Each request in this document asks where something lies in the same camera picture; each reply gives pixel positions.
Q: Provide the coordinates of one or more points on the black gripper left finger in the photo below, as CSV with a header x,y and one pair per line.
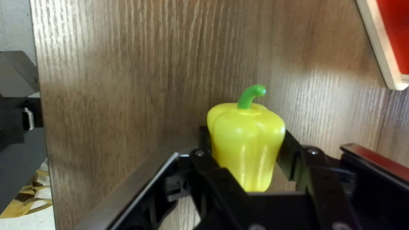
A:
x,y
222,202

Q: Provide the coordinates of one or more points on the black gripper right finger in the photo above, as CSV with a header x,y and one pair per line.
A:
x,y
307,166

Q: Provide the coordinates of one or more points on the yellow toy bell pepper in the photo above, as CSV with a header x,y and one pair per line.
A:
x,y
246,138

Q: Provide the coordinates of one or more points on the white wooden box red inside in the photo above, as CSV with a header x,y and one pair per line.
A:
x,y
388,26

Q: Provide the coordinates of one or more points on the black metal workbench frame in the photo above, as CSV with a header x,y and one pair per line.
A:
x,y
22,141

